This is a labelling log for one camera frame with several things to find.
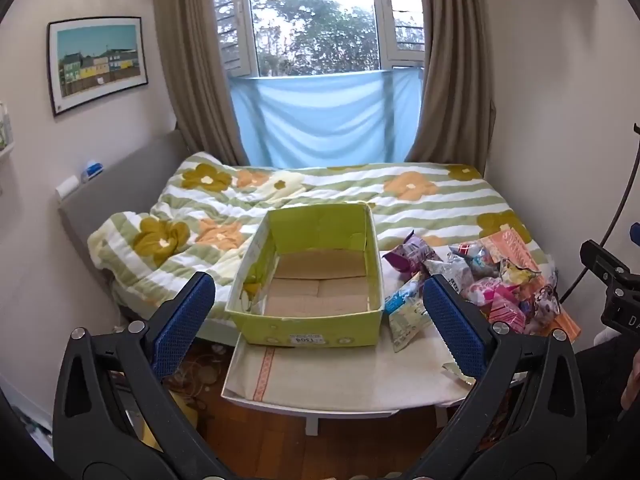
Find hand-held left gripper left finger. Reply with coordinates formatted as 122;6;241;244
52;272;236;480

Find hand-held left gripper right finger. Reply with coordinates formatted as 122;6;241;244
405;275;588;480

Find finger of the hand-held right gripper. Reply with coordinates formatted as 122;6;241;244
580;240;632;283

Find pink snack packet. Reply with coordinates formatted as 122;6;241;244
465;279;527;332

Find blue white yellow snack packet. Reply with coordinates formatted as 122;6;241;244
384;272;441;353

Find green cardboard box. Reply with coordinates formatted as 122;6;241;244
224;201;385;348

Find person's right forearm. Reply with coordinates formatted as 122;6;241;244
621;357;640;411

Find torn green white wrapper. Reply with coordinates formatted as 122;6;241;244
441;360;477;389

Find white black print snack packet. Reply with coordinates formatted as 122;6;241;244
440;252;476;303

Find dark patterned snack packet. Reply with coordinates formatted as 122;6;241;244
522;285;561;333

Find person's dark clothing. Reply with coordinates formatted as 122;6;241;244
575;332;640;461

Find red white blue snack packet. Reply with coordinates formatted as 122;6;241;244
449;241;497;267

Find purple snack packet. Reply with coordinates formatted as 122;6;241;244
382;230;444;278

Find orange patterned cloth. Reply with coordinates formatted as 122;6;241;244
481;227;582;341

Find grey bed headboard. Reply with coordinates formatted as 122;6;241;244
57;129;188;281

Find floral striped blanket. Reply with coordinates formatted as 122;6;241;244
87;151;556;321

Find light blue cloth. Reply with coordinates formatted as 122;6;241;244
229;67;425;168

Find brown curtain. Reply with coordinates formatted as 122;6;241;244
151;0;247;167
406;0;497;178

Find framed houses picture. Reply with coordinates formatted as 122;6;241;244
46;16;149;117

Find window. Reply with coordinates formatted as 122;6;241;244
209;0;426;80

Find tangled floor cables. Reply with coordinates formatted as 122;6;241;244
167;345;233;401

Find black cable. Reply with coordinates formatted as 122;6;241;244
559;122;640;306

